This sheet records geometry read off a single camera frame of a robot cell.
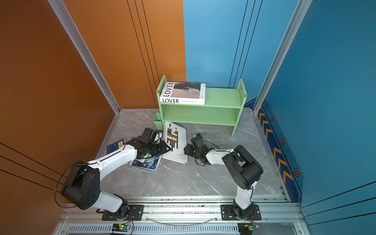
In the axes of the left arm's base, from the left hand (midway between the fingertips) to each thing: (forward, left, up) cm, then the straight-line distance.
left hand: (171, 148), depth 87 cm
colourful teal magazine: (-6, +13, -9) cm, 17 cm away
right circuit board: (-38, -40, -10) cm, 56 cm away
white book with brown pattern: (+11, -1, -2) cm, 11 cm away
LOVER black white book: (+25, -10, +22) cm, 35 cm away
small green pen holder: (+21, +12, 0) cm, 24 cm away
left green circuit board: (-38, +22, -11) cm, 45 cm away
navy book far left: (+6, +39, -9) cm, 41 cm away
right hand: (+3, -8, -8) cm, 11 cm away
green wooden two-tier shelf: (+35, -36, +1) cm, 50 cm away
